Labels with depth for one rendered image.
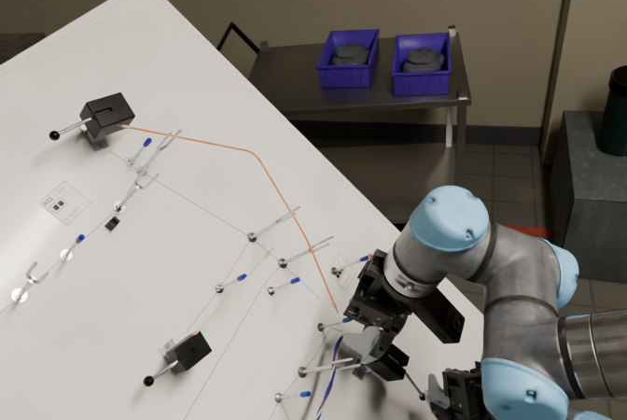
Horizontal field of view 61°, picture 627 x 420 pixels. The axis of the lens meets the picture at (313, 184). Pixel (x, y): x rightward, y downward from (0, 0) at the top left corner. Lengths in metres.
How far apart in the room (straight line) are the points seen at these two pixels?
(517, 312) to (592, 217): 1.75
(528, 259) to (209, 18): 2.75
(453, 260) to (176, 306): 0.42
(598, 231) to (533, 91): 0.98
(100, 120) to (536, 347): 0.60
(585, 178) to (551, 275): 1.72
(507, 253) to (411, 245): 0.10
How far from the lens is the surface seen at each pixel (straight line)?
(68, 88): 0.91
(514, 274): 0.61
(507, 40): 2.91
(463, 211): 0.60
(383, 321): 0.77
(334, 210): 1.04
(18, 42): 3.58
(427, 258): 0.61
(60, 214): 0.82
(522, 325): 0.57
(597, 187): 2.31
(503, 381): 0.54
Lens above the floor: 1.93
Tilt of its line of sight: 40 degrees down
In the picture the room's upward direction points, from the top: 11 degrees counter-clockwise
